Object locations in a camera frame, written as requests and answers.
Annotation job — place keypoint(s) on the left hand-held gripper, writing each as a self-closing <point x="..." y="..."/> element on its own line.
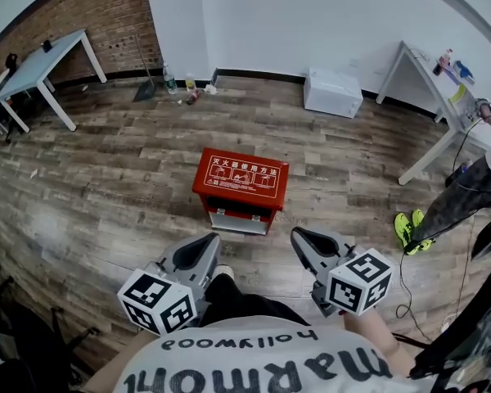
<point x="157" y="301"/>

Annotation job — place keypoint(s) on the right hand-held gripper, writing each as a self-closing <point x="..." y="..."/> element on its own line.
<point x="360" y="283"/>

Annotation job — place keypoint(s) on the person's left forearm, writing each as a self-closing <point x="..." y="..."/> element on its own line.
<point x="106" y="383"/>

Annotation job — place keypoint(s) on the person's right forearm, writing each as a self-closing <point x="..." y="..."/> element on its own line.
<point x="376" y="334"/>

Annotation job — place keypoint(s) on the person's left shoe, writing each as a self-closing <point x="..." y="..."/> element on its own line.
<point x="225" y="271"/>

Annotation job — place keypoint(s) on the person's black trousers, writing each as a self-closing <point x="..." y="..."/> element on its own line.
<point x="237" y="305"/>

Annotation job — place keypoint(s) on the person's white printed shirt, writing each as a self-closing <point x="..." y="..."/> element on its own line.
<point x="249" y="362"/>

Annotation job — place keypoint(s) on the black bin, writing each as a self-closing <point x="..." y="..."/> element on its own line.
<point x="458" y="174"/>

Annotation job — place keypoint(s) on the black monitor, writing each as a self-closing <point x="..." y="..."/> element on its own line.
<point x="442" y="358"/>

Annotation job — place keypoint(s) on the white microwave oven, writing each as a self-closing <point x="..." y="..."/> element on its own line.
<point x="331" y="92"/>

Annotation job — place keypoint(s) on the red cola bottle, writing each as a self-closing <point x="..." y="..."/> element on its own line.
<point x="193" y="97"/>

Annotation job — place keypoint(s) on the crumpled white tissue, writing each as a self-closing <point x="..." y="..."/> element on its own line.
<point x="210" y="89"/>

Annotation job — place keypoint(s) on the yellow drink bottle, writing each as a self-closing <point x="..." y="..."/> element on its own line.
<point x="190" y="83"/>

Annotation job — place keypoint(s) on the clear water bottle green label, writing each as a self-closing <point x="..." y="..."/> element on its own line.
<point x="170" y="82"/>

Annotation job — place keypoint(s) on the black tripod stand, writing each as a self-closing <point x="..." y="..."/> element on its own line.
<point x="24" y="342"/>

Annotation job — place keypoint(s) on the white table with clutter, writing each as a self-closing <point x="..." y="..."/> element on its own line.
<point x="429" y="80"/>

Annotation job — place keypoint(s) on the yellow-green paper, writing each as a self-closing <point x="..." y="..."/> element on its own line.
<point x="459" y="94"/>

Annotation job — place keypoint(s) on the purple flat packet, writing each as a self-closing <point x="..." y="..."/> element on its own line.
<point x="452" y="75"/>

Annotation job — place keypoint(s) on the red drink bottle white cap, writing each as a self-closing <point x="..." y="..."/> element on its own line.
<point x="441" y="64"/>

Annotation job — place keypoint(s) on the blue plastic object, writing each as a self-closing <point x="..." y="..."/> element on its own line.
<point x="463" y="72"/>

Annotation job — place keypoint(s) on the small black object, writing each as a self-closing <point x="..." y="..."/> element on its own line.
<point x="47" y="46"/>

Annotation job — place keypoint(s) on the white table by brick wall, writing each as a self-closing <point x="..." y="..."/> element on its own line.
<point x="45" y="66"/>

